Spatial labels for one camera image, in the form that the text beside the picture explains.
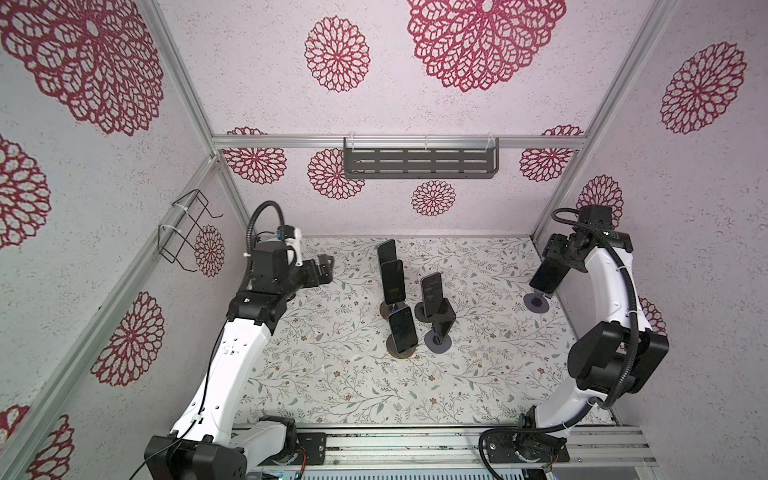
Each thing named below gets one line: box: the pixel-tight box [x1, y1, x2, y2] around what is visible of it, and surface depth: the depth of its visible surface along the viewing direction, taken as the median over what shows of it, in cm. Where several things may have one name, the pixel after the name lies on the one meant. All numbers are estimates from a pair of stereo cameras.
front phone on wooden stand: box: [388, 306, 418, 353], surface depth 83 cm
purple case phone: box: [420, 272, 443, 317], surface depth 92 cm
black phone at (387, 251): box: [378, 239, 397, 266], surface depth 100 cm
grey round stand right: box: [523, 292, 550, 314], surface depth 104 cm
